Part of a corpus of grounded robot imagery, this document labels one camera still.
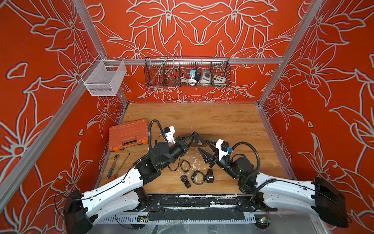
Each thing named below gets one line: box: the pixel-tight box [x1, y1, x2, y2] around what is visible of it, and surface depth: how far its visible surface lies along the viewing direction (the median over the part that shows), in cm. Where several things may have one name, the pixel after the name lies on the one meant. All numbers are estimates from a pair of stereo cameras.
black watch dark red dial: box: [180, 174, 192, 189], surface depth 81 cm
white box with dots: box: [213, 75, 227, 87], surface depth 96 cm
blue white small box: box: [189, 69, 197, 79], surface depth 85 cm
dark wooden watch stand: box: [180, 133, 221, 147], surface depth 66 cm
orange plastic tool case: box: [108, 118, 149, 153], surface depth 96 cm
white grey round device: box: [197, 70, 212, 84], surface depth 93 cm
